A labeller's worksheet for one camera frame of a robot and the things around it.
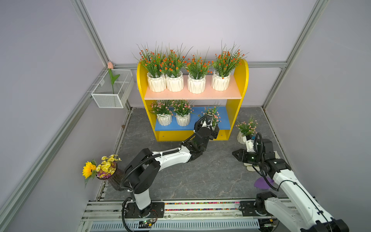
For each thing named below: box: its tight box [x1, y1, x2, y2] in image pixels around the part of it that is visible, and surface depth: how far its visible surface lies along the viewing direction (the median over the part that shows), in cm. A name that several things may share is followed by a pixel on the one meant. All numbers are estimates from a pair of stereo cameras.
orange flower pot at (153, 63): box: [131, 41, 167, 93], surface depth 69 cm
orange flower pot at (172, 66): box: [159, 43, 194, 93], surface depth 69 cm
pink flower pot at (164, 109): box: [149, 99, 175, 127], surface depth 86 cm
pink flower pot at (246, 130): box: [235, 115, 259, 145], surface depth 91 cm
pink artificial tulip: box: [107, 61, 121, 95], surface depth 92 cm
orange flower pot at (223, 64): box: [211, 39, 250, 92], surface depth 67 cm
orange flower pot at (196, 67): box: [185, 46, 214, 95], surface depth 68 cm
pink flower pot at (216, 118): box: [197, 103, 222, 131], surface depth 75 cm
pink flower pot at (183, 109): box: [171, 99, 196, 127], surface depth 84 cm
